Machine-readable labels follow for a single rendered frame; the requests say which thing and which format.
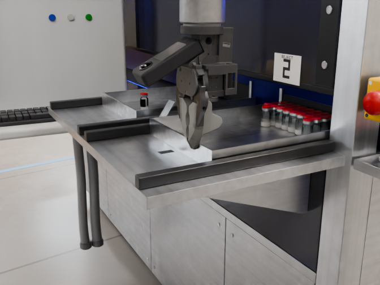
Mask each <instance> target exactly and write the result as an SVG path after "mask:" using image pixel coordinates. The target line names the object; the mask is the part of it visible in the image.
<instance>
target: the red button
mask: <svg viewBox="0 0 380 285"><path fill-rule="evenodd" d="M362 104H363V107H364V110H365V111H366V112H367V113H368V114H370V115H373V116H374V115H380V90H376V91H371V92H369V93H367V94H366V96H365V97H364V99H363V103H362Z"/></svg>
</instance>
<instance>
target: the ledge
mask: <svg viewBox="0 0 380 285"><path fill-rule="evenodd" d="M353 169H354V170H357V171H360V172H363V173H364V174H367V175H370V176H372V177H375V178H377V179H380V161H379V154H376V155H373V156H367V157H362V158H358V159H354V165H353Z"/></svg>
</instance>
